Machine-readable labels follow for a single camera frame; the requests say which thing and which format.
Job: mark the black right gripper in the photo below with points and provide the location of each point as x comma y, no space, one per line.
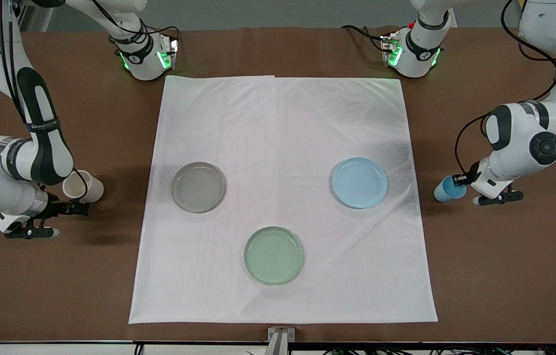
58,207

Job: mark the gray plate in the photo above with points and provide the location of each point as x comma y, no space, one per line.
198,187

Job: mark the white cloth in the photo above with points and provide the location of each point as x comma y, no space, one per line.
282,138

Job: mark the blue plate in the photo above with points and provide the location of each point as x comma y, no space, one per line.
359,182

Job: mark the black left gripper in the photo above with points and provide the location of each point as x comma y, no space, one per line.
471,173

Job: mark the green plate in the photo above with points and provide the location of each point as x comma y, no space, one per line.
274,255

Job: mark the blue cup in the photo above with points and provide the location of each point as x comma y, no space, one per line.
448,193

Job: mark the metal mounting bracket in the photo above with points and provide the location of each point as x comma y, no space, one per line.
280,340

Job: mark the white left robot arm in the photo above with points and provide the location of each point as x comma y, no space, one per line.
514,143

